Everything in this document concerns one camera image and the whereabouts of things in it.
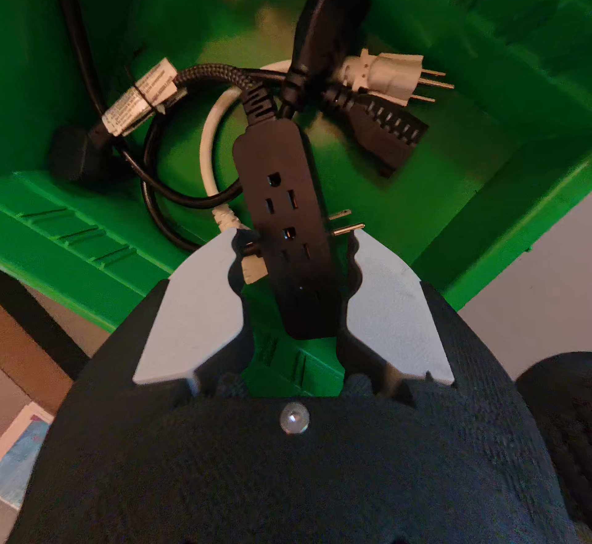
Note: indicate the green plastic bin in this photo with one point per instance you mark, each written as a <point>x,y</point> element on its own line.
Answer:
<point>462,90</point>

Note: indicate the flat printed packet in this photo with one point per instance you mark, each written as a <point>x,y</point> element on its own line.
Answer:
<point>23,451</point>

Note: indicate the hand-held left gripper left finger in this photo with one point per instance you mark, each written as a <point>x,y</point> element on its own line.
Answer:
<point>194,312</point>

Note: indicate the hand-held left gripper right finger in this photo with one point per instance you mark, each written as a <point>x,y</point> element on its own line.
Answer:
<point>393,317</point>

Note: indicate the black power strip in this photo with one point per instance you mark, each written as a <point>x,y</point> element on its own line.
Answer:
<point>286,211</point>

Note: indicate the black mesh wrist pad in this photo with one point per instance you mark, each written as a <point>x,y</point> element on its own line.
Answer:
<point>564,414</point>

